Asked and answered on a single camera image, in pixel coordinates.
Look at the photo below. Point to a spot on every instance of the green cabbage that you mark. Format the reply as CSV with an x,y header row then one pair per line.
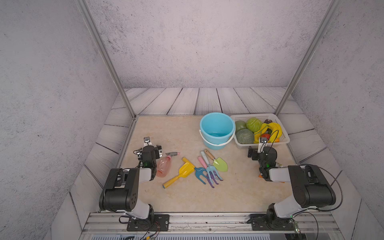
x,y
254,124

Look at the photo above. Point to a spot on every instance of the yellow banana bunch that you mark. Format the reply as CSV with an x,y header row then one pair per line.
x,y
276,133

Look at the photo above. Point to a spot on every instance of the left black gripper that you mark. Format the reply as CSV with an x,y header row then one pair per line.
x,y
157,152

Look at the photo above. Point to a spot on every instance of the white plastic basket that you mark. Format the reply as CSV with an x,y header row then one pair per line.
x,y
265,118

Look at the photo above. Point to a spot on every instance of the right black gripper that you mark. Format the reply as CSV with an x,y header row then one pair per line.
x,y
255,151

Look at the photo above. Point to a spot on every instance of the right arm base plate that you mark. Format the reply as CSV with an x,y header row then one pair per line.
x,y
262,222

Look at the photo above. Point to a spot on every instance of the yellow toy shovel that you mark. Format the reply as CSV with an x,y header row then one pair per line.
x,y
185,170

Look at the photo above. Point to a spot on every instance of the light green round fruit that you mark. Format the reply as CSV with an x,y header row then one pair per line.
x,y
240,125

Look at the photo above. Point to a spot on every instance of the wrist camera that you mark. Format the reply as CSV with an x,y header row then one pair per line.
x,y
147,141
262,143

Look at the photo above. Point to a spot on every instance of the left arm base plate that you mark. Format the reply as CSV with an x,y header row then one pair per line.
x,y
154,223

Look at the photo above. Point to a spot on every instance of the pink spray bottle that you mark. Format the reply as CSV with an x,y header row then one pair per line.
x,y
164,164

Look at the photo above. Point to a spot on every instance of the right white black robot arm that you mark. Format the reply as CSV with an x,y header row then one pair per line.
x,y
310,191

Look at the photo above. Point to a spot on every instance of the light blue plastic bucket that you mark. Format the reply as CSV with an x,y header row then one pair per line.
x,y
217,130

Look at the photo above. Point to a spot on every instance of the blue rake yellow handle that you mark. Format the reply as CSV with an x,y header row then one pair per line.
x,y
199,172

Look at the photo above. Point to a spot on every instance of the red tomato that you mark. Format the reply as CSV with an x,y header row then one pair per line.
x,y
267,136

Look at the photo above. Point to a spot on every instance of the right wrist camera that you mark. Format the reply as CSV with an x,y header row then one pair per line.
x,y
262,143

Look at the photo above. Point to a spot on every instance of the green trowel wooden handle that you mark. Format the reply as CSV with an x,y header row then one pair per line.
x,y
218,163

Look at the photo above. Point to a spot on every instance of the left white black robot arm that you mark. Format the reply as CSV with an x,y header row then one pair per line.
x,y
121,190

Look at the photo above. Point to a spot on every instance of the light blue fork white handle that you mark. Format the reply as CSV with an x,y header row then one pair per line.
x,y
211,168

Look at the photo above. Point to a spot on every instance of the purple rake pink handle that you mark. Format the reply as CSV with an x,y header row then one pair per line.
x,y
210,175

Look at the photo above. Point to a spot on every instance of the dark green melon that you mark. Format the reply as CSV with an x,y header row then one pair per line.
x,y
245,136

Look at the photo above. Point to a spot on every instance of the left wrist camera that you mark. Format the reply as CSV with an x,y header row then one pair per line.
x,y
147,141

